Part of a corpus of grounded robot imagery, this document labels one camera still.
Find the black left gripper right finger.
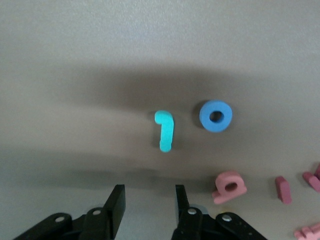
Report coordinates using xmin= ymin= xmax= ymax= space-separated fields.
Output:
xmin=171 ymin=184 xmax=267 ymax=240

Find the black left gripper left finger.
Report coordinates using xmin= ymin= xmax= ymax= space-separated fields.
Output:
xmin=12 ymin=184 xmax=126 ymax=240

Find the pink letter b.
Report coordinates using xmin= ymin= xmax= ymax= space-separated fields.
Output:
xmin=211 ymin=170 xmax=248 ymax=205

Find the teal letter l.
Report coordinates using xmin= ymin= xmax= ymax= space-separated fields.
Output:
xmin=154 ymin=110 xmax=175 ymax=153

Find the blue letter o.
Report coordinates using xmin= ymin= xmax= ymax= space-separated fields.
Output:
xmin=199 ymin=99 xmax=233 ymax=133

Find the dark pink letter l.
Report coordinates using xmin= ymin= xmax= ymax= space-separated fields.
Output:
xmin=275 ymin=176 xmax=293 ymax=206

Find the pink letter f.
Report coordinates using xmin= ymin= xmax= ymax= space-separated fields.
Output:
xmin=293 ymin=223 xmax=320 ymax=240

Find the dark pink letter k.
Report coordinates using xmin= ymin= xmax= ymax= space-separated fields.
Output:
xmin=302 ymin=163 xmax=320 ymax=193

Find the brown table cover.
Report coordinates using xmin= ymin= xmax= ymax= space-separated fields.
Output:
xmin=0 ymin=0 xmax=320 ymax=240

